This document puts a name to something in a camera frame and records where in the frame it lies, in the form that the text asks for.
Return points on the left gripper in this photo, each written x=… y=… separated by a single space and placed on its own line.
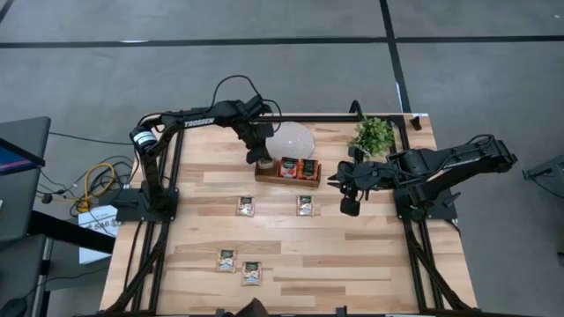
x=257 y=136

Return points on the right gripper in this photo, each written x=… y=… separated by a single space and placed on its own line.
x=359 y=176

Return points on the silver packet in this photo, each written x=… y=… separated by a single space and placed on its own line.
x=265 y=166

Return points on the red strawberry tea packet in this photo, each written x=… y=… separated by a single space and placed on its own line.
x=288 y=168

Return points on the orange peach tea packet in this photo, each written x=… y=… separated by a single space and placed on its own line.
x=308 y=169

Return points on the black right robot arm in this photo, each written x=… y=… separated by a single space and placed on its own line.
x=462 y=160

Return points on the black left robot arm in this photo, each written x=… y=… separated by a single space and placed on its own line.
x=198 y=121

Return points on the wooden tea box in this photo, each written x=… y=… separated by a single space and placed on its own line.
x=286 y=182

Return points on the white woven round placemat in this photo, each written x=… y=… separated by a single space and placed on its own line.
x=293 y=141

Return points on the green plant in white pot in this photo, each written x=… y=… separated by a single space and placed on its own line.
x=373 y=136

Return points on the white cardboard box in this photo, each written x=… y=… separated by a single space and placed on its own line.
x=94 y=229

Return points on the dark grey desk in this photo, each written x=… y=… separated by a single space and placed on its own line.
x=26 y=202

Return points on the laptop with blue screen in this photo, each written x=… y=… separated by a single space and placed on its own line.
x=13 y=160

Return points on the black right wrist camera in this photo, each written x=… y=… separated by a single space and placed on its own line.
x=351 y=207

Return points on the black aluminium table frame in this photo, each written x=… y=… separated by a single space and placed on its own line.
x=326 y=118

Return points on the black frame hook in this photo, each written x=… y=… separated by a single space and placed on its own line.
x=219 y=313
x=341 y=311
x=356 y=108

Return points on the black frame corner bracket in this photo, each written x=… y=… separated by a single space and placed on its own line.
x=415 y=123

